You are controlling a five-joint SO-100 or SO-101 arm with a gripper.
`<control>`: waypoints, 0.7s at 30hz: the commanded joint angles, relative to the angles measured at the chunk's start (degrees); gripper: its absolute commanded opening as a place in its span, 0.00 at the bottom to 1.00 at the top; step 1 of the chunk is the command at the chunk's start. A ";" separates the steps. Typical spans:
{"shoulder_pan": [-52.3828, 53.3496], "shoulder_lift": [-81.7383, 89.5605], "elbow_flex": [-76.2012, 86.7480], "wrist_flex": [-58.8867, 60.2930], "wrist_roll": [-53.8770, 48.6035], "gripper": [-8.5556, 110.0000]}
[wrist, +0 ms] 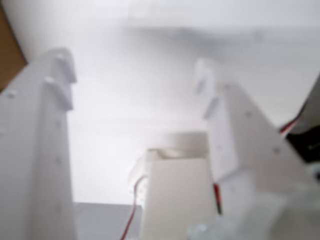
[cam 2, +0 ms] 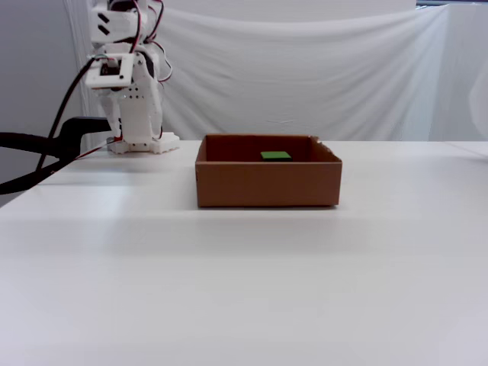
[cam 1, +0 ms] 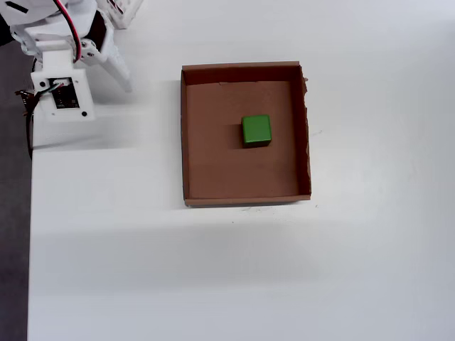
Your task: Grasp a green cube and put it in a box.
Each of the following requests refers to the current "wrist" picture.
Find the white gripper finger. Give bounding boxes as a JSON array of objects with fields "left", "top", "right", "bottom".
[
  {"left": 0, "top": 46, "right": 79, "bottom": 240},
  {"left": 192, "top": 57, "right": 310, "bottom": 183}
]

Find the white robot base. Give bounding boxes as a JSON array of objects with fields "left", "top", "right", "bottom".
[{"left": 127, "top": 132, "right": 221, "bottom": 240}]

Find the brown cardboard box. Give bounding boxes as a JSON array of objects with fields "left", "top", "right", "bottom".
[{"left": 0, "top": 4, "right": 28, "bottom": 94}]

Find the black clamp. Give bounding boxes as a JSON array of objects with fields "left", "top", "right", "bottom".
[{"left": 286, "top": 119, "right": 320, "bottom": 163}]

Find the red black servo cable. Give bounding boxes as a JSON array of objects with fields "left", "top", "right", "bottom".
[{"left": 212, "top": 183, "right": 224, "bottom": 216}]

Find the thin red wire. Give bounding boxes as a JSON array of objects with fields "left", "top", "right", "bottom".
[{"left": 119, "top": 174, "right": 149, "bottom": 240}]

